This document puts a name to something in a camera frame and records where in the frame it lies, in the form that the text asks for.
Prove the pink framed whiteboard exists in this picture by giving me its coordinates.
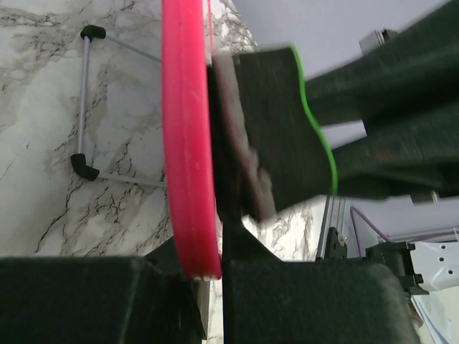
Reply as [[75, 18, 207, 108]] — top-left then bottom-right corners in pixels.
[[161, 0, 222, 280]]

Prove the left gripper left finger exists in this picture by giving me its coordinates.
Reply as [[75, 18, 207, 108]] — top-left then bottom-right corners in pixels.
[[1, 240, 208, 343]]

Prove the aluminium frame rail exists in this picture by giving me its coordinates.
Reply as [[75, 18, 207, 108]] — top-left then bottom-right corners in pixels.
[[316, 196, 347, 261]]

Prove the green black whiteboard eraser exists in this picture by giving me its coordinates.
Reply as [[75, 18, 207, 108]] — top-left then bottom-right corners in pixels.
[[207, 44, 339, 223]]

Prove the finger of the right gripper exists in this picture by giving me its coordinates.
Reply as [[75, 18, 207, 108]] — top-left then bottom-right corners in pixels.
[[304, 1, 458, 143], [333, 103, 458, 199]]

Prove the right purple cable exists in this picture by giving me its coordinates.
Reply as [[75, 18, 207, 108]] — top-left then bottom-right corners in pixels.
[[349, 206, 459, 243]]

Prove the whiteboard wire stand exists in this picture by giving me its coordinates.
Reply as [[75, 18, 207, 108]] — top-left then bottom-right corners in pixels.
[[70, 24, 166, 188]]

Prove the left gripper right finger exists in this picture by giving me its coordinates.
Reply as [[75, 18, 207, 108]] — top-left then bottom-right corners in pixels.
[[222, 217, 420, 343]]

